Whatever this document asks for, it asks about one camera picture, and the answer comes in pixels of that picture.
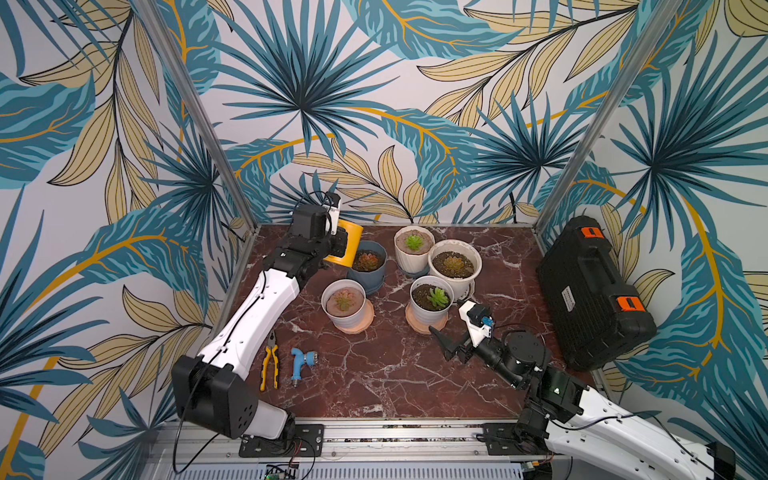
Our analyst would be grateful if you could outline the blue spray nozzle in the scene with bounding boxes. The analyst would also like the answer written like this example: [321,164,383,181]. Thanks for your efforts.
[291,347,318,387]

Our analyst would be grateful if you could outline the large white pot yellow succulent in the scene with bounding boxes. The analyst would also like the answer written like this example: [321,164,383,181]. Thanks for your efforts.
[427,239,482,302]

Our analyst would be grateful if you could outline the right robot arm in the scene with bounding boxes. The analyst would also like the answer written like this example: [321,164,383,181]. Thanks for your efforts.
[430,328,736,479]

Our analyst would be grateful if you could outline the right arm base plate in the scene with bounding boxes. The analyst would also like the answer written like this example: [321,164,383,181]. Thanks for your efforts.
[475,422,554,456]

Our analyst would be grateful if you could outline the aluminium frame post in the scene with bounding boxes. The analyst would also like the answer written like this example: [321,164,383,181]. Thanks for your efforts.
[134,0,258,235]
[533,1,682,243]

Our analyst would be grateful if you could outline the white ribbed pot green succulent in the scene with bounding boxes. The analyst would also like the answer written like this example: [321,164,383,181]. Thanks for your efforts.
[394,226,435,278]

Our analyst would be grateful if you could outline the white pot pink succulent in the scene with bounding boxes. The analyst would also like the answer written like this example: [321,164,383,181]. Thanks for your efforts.
[321,279,374,335]

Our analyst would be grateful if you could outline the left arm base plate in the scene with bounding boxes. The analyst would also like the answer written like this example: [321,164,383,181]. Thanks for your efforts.
[238,423,325,459]

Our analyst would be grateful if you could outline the left aluminium frame post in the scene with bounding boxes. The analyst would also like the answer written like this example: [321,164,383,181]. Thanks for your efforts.
[134,0,258,235]

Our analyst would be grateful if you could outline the blue pot red succulent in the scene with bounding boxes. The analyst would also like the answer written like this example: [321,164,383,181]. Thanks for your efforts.
[346,240,387,297]

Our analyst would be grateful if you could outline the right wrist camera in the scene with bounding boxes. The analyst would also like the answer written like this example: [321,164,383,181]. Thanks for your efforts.
[459,300,495,347]

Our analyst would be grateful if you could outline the small white pot green succulent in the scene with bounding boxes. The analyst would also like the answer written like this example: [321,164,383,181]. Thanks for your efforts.
[405,275,455,335]

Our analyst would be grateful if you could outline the yellow plastic watering can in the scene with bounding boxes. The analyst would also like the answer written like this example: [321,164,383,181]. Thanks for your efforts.
[324,219,363,268]

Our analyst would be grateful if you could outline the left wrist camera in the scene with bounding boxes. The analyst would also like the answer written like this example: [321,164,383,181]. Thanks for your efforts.
[289,192,341,240]

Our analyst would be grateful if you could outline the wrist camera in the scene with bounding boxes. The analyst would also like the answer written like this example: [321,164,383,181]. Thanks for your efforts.
[459,300,495,347]
[289,192,341,240]

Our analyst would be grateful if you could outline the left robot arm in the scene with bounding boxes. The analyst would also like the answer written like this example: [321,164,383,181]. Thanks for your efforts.
[171,222,362,440]

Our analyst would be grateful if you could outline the right aluminium frame post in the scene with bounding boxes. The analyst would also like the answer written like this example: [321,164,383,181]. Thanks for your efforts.
[533,1,682,243]

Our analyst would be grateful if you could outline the yellow handled pliers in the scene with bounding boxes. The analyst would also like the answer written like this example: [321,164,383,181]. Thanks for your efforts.
[259,331,279,392]

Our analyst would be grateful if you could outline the black tool case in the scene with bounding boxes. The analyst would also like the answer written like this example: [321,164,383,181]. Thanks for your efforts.
[536,216,657,371]

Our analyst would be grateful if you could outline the aluminium front rail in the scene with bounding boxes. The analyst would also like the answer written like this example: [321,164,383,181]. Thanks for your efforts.
[139,418,616,479]

